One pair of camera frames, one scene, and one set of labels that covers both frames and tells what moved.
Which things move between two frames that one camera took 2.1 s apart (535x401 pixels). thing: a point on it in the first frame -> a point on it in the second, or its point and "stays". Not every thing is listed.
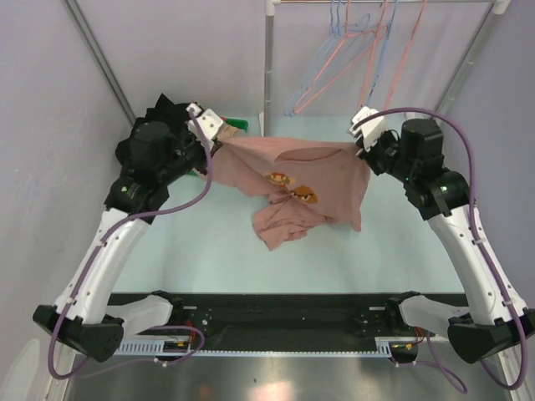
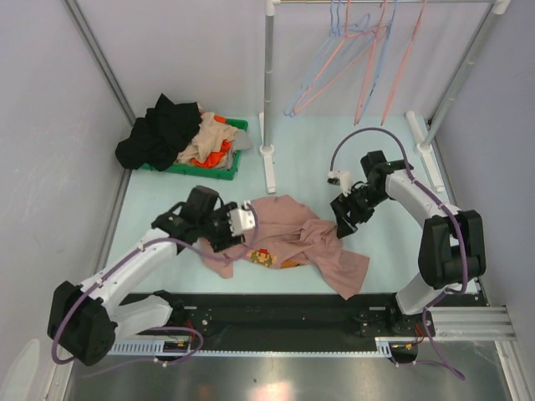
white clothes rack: [497, 8] stays
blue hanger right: [383, 53] stays
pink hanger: [404, 55] stays
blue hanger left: [334, 30] stays
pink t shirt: [305, 183] -> [291, 235]
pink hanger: [346, 36] stays
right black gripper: [387, 135] -> [341, 205]
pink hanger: [379, 32] stays
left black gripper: [201, 167] -> [226, 239]
